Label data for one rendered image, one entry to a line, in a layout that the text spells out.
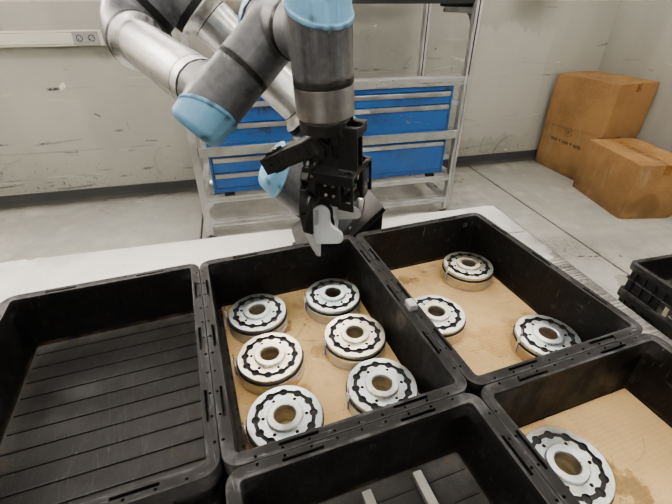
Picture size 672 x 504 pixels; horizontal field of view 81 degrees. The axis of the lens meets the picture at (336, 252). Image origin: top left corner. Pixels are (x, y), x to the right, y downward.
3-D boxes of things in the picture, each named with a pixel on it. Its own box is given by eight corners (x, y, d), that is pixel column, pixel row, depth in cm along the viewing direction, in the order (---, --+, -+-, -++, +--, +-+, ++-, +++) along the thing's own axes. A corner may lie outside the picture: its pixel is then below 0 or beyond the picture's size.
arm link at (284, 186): (286, 208, 102) (245, 175, 95) (319, 167, 101) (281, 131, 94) (301, 222, 92) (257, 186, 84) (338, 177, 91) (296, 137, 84)
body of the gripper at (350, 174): (352, 218, 54) (349, 133, 47) (297, 206, 57) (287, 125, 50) (372, 191, 60) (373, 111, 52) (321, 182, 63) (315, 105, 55)
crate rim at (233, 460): (201, 272, 73) (198, 261, 71) (352, 243, 81) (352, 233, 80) (226, 484, 41) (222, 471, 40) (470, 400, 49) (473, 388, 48)
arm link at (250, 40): (206, 38, 53) (239, 50, 46) (259, -28, 53) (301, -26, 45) (247, 81, 59) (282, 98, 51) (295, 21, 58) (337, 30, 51)
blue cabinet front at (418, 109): (340, 181, 260) (340, 90, 230) (440, 171, 274) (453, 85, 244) (341, 182, 258) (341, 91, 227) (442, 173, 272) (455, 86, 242)
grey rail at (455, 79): (181, 94, 217) (179, 85, 214) (461, 81, 251) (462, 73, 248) (179, 98, 209) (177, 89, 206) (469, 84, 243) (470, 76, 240)
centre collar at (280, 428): (262, 408, 54) (261, 405, 53) (296, 396, 55) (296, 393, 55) (272, 439, 50) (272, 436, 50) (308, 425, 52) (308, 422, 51)
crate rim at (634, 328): (352, 243, 81) (352, 233, 80) (475, 220, 90) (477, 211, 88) (470, 400, 49) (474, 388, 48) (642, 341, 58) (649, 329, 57)
